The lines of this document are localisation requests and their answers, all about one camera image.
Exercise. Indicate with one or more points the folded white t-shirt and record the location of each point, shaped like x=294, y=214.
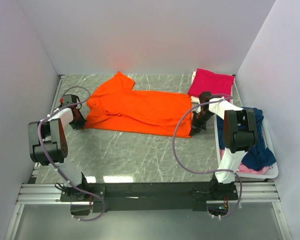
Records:
x=194, y=100

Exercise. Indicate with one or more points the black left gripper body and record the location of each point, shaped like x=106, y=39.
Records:
x=78, y=122

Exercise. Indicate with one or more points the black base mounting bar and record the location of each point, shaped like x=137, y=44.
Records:
x=149, y=196

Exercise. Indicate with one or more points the folded magenta t-shirt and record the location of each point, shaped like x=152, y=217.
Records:
x=217, y=84

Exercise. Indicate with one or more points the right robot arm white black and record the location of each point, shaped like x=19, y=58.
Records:
x=221, y=185

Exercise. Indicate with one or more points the light pink t-shirt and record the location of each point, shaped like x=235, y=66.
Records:
x=256, y=162

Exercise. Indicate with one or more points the aluminium frame rail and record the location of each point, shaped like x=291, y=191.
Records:
x=47, y=194

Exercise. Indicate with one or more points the white plastic laundry basket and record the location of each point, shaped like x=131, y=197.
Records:
x=271, y=165

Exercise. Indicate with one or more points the navy blue t-shirt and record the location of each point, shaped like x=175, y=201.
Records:
x=257, y=145

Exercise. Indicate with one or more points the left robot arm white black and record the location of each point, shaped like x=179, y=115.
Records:
x=48, y=146

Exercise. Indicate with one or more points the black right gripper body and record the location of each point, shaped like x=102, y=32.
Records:
x=199, y=119

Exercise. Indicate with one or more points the orange t-shirt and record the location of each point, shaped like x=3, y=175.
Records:
x=115, y=105

